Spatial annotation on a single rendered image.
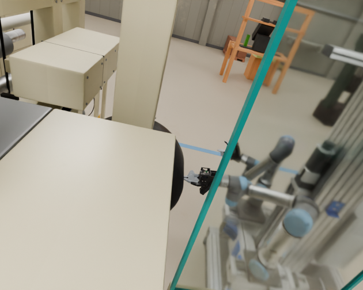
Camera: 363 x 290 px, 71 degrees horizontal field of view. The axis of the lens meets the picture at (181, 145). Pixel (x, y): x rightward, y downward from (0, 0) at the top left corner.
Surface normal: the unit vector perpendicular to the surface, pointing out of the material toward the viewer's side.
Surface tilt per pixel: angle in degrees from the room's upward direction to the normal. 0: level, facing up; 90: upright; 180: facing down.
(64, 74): 90
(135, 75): 90
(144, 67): 90
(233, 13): 90
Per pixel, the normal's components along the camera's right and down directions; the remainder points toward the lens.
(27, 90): -0.02, 0.55
